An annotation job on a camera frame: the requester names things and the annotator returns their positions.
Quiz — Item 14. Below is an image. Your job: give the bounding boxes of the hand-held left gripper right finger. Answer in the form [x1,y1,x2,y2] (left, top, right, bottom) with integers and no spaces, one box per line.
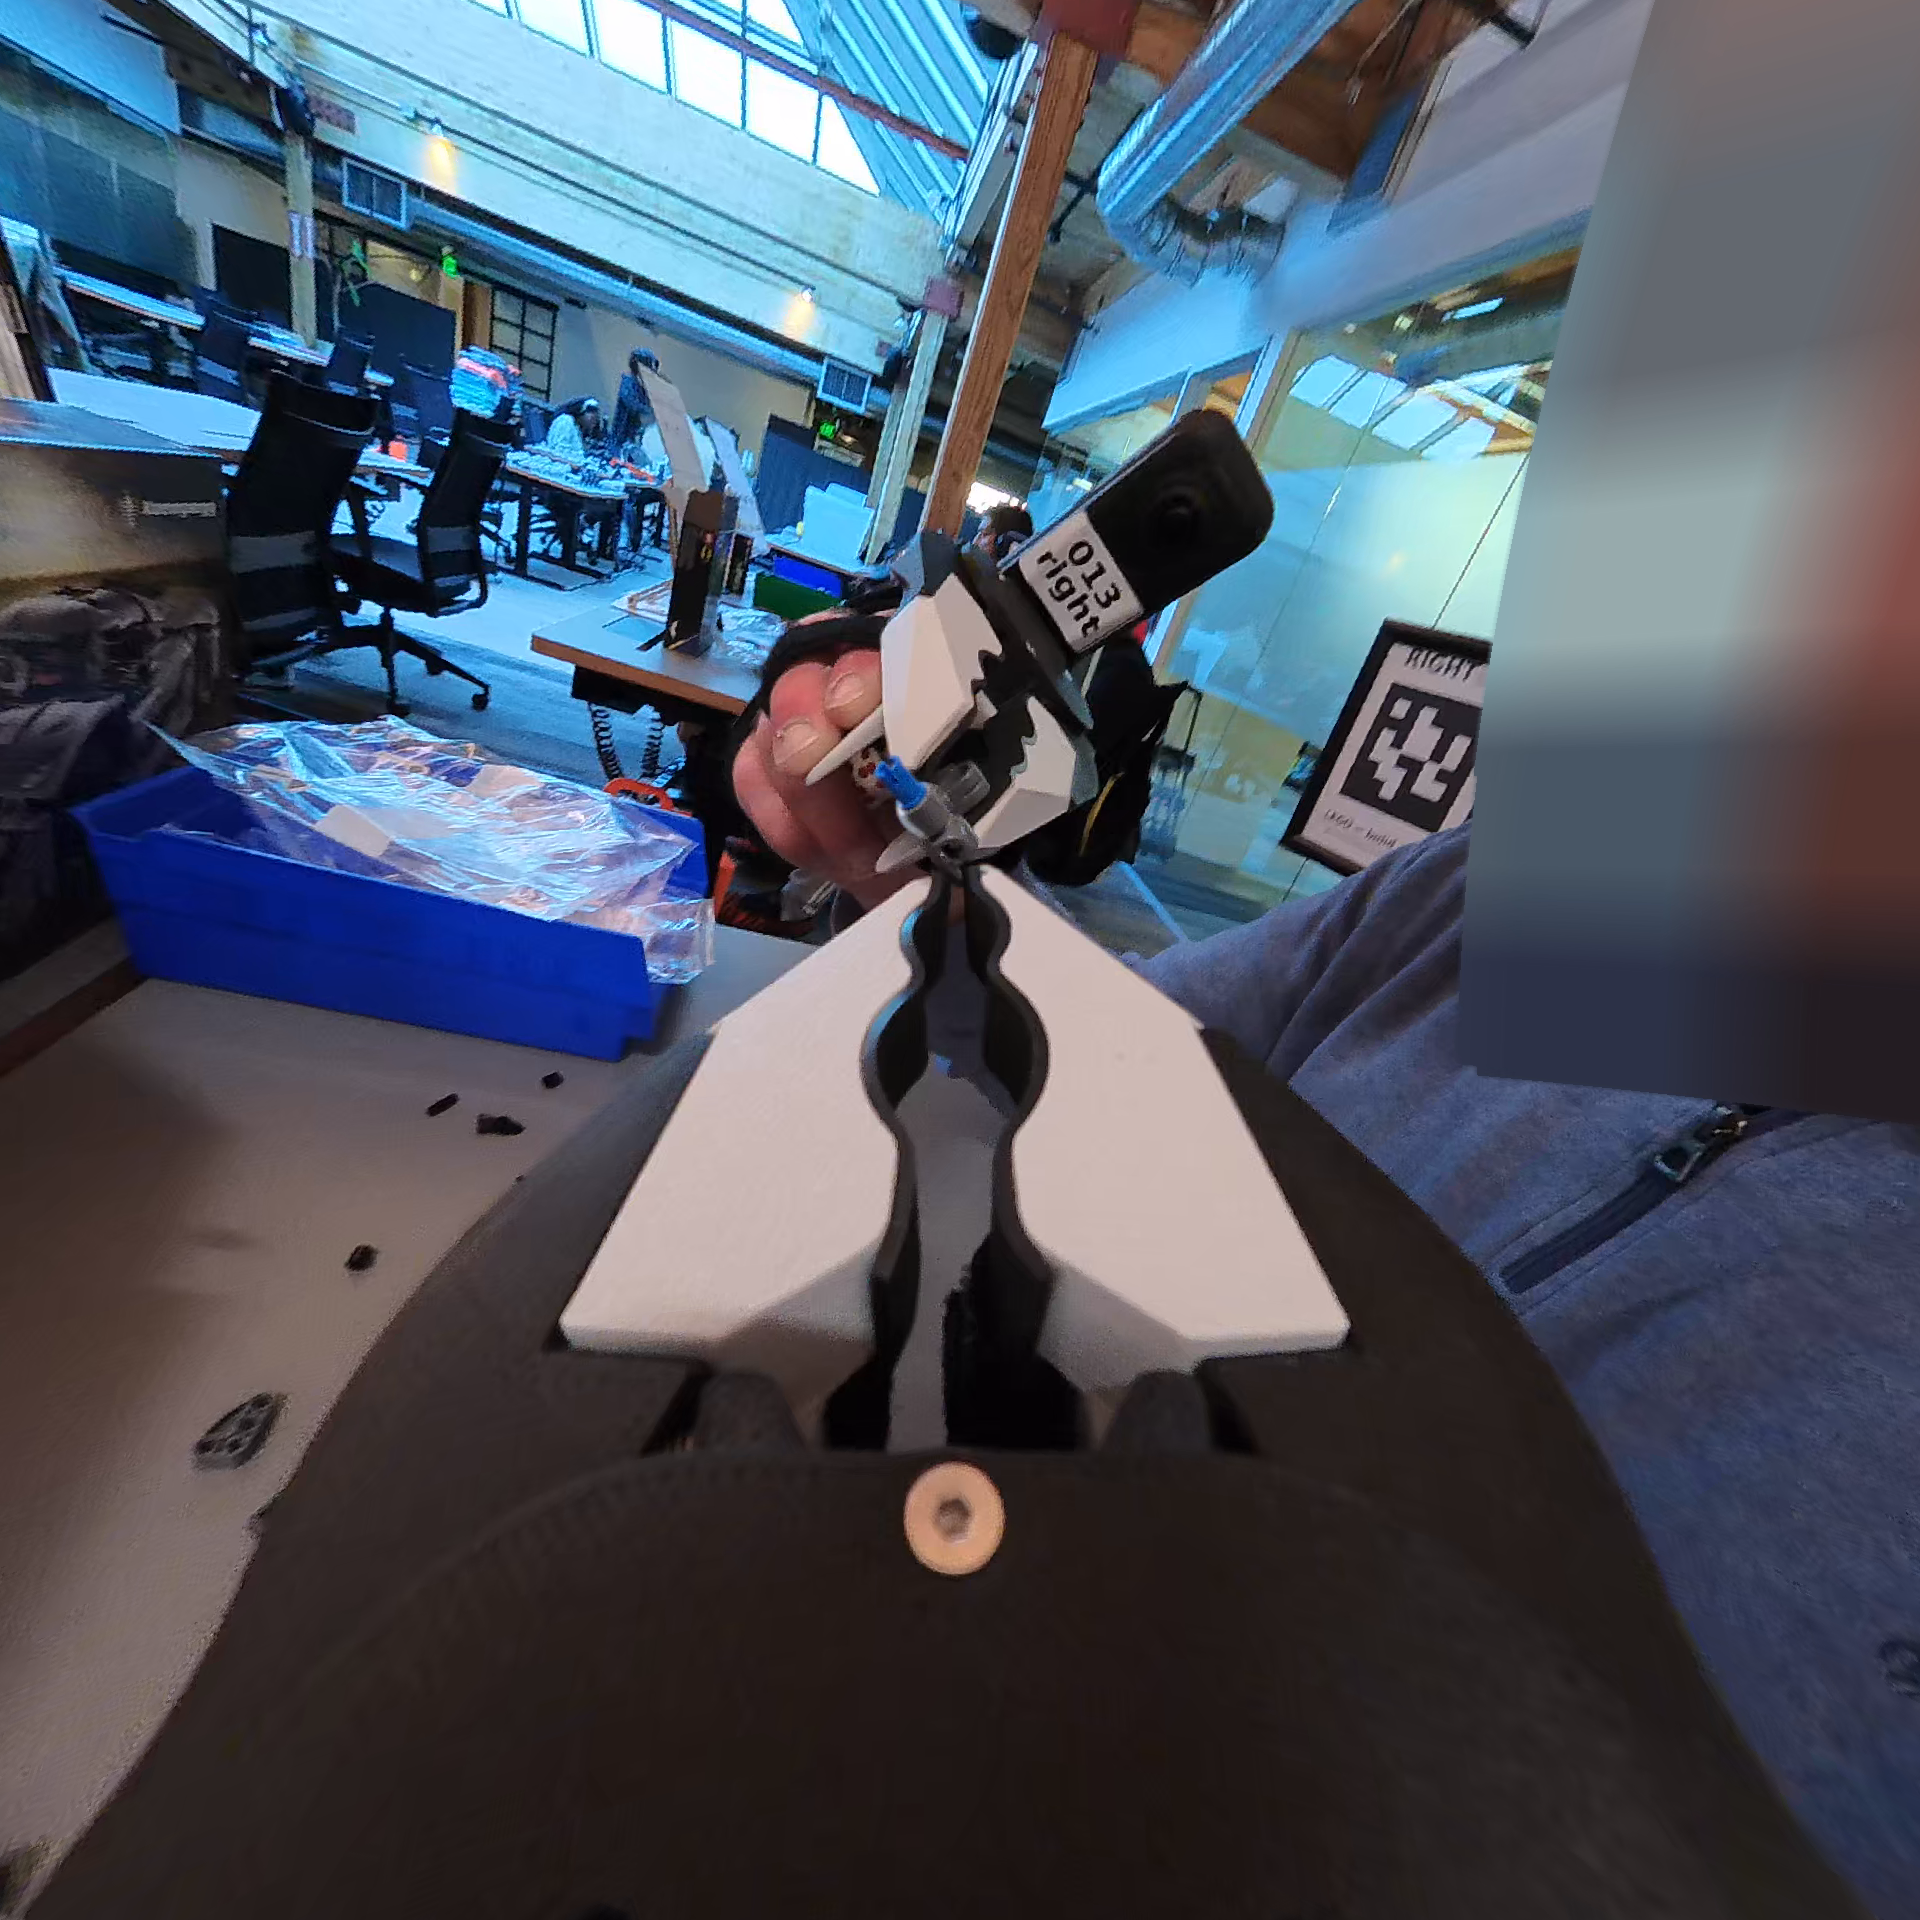
[942,867,1355,1454]

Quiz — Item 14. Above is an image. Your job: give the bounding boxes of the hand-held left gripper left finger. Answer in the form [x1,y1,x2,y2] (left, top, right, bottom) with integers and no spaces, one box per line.
[558,874,950,1454]

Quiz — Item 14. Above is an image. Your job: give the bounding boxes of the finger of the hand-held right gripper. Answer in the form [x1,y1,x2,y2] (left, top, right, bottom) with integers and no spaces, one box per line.
[805,582,1001,786]
[875,702,1098,874]

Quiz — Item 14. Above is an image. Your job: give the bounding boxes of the scattered lego pieces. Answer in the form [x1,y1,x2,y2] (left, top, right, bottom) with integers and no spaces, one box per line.
[190,1068,569,1472]

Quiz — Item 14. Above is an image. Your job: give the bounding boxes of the person's right hand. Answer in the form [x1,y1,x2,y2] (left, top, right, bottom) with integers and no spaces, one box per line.
[730,656,934,912]

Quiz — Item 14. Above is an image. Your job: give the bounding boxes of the small black standing box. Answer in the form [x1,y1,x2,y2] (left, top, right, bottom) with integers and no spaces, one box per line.
[659,482,742,655]

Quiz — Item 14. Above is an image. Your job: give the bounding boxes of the wooden desk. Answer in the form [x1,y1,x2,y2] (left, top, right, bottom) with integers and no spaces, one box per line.
[532,586,799,723]

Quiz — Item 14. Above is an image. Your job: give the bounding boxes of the framed tag sign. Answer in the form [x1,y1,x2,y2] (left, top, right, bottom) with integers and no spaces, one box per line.
[1281,618,1495,874]

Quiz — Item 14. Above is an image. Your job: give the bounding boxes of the blue plastic bin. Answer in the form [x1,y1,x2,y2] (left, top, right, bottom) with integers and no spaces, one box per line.
[70,762,709,1062]

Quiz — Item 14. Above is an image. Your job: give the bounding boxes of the clear plastic bag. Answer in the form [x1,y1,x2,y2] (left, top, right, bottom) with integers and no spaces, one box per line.
[149,715,717,985]

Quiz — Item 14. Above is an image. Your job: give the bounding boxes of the black office chair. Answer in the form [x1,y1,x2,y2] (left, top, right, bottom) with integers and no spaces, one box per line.
[332,401,522,715]
[224,368,390,694]

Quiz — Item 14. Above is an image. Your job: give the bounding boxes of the person's grey-blue jacket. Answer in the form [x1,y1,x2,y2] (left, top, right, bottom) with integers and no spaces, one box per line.
[1288,1034,1920,1920]

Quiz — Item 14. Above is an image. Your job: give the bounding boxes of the printed cardboard box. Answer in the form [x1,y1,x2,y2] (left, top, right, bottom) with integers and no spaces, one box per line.
[0,398,240,977]

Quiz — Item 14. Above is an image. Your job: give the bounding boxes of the wooden post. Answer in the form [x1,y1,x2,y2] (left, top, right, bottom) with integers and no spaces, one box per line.
[932,28,1106,545]

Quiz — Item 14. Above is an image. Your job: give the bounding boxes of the silver ventilation duct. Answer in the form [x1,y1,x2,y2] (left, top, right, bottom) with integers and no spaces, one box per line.
[1095,0,1445,282]

